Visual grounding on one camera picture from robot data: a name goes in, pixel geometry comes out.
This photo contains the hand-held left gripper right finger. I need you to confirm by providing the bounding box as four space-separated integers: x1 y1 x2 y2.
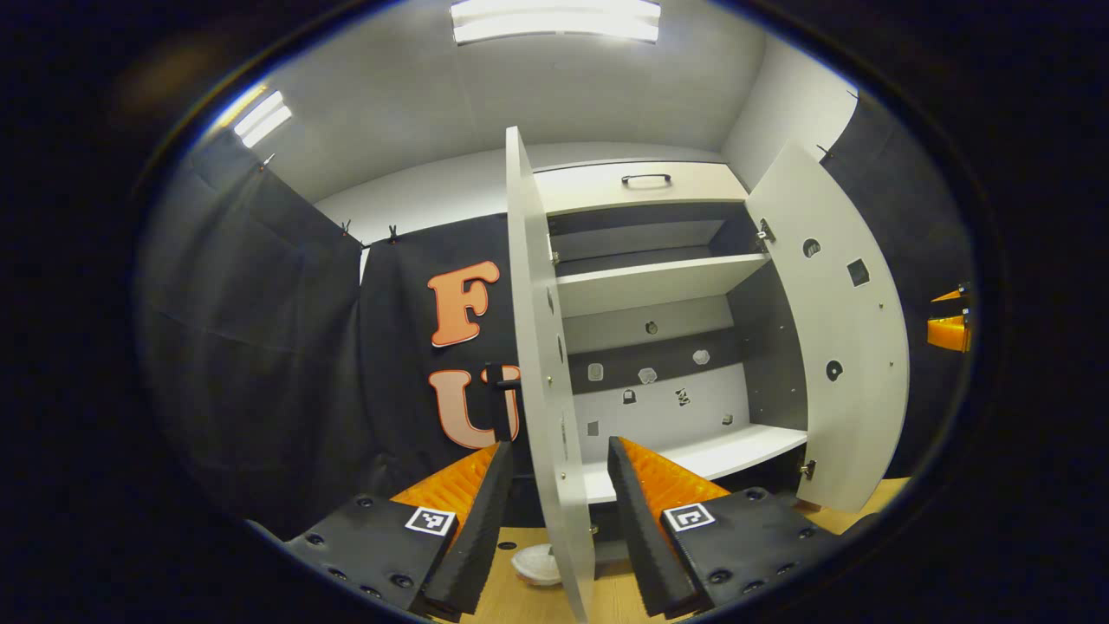
606 436 841 619

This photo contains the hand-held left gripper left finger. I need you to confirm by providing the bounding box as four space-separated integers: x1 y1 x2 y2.
286 440 515 623

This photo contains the headphone-sticker shoe cabinet door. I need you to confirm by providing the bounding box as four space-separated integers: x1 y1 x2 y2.
745 140 911 514

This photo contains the black door handle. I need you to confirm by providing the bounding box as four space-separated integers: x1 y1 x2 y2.
485 362 522 443

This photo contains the camera-sticker shoe cabinet door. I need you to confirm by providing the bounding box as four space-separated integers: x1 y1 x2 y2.
505 126 597 623

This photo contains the beige double-door shoe cabinet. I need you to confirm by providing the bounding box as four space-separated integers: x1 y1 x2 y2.
530 159 811 556

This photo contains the white cabinet shelf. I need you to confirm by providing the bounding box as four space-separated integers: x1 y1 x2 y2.
580 423 808 505
554 253 772 318

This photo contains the white round object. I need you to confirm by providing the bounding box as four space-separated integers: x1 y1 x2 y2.
511 543 564 588

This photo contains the black backdrop cloth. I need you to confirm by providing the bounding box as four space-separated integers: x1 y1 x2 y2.
134 91 980 538

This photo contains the small ceiling light panel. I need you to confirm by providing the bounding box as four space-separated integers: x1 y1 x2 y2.
232 89 294 148

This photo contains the large ceiling light panel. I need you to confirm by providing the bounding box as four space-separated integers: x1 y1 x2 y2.
451 0 662 46

